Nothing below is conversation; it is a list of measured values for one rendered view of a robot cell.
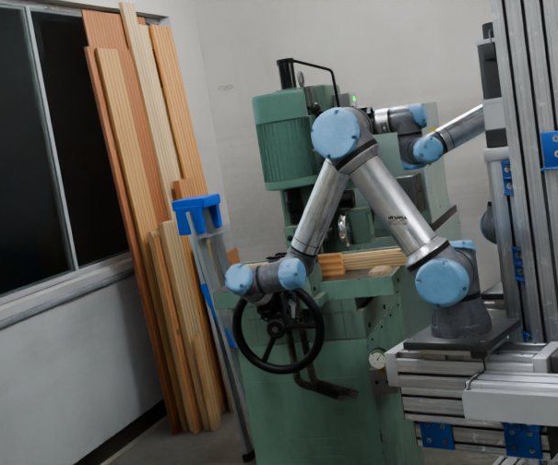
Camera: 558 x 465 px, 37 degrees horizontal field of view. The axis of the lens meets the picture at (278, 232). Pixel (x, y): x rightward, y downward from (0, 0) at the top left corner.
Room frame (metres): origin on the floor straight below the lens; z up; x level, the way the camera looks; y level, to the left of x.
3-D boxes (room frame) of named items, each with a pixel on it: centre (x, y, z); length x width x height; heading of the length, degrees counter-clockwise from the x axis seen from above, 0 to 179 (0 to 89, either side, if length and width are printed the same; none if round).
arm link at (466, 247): (2.06, -0.41, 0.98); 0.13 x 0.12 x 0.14; 159
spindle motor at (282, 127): (2.78, -0.07, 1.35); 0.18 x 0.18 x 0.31
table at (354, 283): (2.67, -0.06, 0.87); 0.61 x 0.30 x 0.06; 70
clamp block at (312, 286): (2.59, -0.03, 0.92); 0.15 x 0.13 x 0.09; 70
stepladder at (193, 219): (3.64, 0.28, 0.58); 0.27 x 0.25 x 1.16; 66
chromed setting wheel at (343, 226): (2.86, -0.23, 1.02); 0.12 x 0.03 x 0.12; 160
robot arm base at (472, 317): (2.07, -0.42, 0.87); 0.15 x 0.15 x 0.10
